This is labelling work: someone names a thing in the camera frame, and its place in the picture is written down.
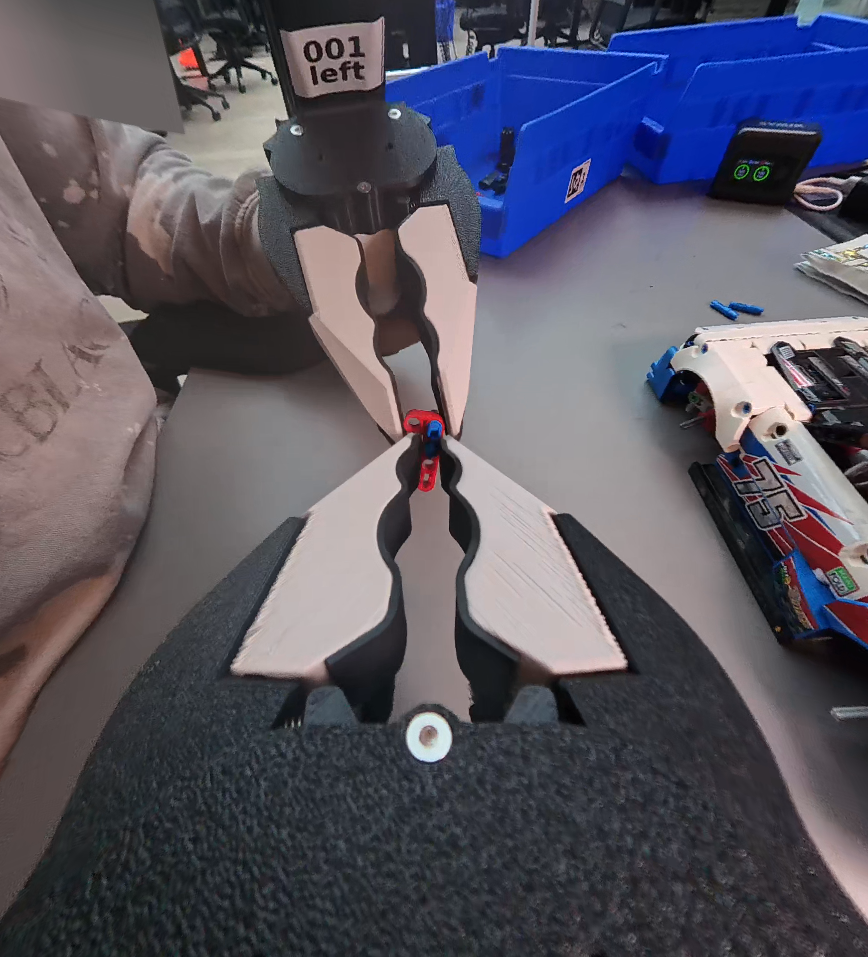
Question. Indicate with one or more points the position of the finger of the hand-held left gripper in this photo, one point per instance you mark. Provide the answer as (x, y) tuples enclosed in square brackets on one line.
[(329, 299), (449, 314)]

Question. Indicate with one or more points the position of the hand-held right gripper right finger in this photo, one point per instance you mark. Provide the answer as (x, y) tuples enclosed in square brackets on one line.
[(538, 598)]

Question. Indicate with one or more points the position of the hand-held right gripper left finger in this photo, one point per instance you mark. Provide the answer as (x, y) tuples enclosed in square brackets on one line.
[(314, 590)]

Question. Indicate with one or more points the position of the red toy beam piece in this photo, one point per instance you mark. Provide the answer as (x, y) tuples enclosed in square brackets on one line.
[(426, 471)]

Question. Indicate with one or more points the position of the grey desk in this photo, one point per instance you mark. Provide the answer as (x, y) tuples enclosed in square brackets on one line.
[(591, 336)]

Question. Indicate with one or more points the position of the black chair armrest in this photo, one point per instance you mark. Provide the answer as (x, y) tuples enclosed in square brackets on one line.
[(224, 340)]

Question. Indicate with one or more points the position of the black office chair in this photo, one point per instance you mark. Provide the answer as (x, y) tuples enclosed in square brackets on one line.
[(194, 82), (243, 45)]

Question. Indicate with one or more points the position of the blue plastic storage bin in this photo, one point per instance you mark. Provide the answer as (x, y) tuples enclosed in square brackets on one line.
[(553, 149), (778, 90)]

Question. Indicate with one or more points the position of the toy race car model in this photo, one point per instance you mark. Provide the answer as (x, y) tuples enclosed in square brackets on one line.
[(778, 478)]

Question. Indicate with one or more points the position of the person's printed sweatshirt torso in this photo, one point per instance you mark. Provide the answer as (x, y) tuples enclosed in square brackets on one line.
[(30, 448)]

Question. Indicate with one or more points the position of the black power bank green display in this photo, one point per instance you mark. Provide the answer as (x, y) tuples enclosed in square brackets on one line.
[(766, 161)]

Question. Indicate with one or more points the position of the instruction booklet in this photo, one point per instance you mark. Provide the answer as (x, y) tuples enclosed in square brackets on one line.
[(860, 276)]

